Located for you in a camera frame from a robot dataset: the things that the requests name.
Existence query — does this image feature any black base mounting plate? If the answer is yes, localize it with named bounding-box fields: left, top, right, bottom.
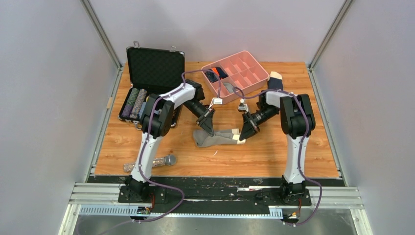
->
left=128, top=177, right=312, bottom=214

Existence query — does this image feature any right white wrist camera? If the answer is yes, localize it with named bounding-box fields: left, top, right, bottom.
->
left=237, top=99, right=249, bottom=113

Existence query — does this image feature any pink compartment organizer tray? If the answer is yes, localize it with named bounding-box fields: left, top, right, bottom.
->
left=201, top=50, right=270, bottom=104

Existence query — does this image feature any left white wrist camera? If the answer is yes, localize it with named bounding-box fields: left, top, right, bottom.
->
left=212, top=97, right=223, bottom=105

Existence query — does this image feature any aluminium frame rail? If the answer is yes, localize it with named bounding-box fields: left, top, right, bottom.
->
left=59, top=183, right=372, bottom=235

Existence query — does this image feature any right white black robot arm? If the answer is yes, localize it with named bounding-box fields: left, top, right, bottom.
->
left=239, top=90, right=316, bottom=205

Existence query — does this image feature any rolled dark patterned underwear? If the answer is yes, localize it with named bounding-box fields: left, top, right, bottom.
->
left=204, top=70, right=219, bottom=83

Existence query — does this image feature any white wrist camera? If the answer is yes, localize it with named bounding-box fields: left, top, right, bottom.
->
left=212, top=97, right=223, bottom=105
left=237, top=99, right=249, bottom=113

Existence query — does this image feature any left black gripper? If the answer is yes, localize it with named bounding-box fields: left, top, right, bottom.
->
left=183, top=99, right=215, bottom=137

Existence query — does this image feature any grey underwear white waistband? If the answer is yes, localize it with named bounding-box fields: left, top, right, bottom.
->
left=192, top=128, right=246, bottom=147

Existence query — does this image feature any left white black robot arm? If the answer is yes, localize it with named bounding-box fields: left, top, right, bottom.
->
left=118, top=79, right=215, bottom=203

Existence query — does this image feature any rolled orange underwear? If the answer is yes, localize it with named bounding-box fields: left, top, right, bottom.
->
left=210, top=68, right=220, bottom=82

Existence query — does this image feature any rolled navy underwear in tray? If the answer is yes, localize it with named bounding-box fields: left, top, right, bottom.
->
left=215, top=67, right=228, bottom=79

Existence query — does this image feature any navy sock cream toe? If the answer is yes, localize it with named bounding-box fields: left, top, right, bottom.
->
left=267, top=71, right=283, bottom=90

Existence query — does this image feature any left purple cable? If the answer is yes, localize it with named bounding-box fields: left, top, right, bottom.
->
left=139, top=69, right=223, bottom=224

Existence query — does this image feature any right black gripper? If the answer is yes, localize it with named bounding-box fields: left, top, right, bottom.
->
left=240, top=105, right=278, bottom=141

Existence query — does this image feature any rolled grey underwear in tray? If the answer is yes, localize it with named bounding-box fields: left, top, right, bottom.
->
left=223, top=82, right=234, bottom=94

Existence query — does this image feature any black poker chip case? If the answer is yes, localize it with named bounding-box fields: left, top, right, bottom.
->
left=118, top=41, right=185, bottom=130

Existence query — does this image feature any glitter handle microphone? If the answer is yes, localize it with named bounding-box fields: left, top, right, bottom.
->
left=123, top=154, right=177, bottom=173

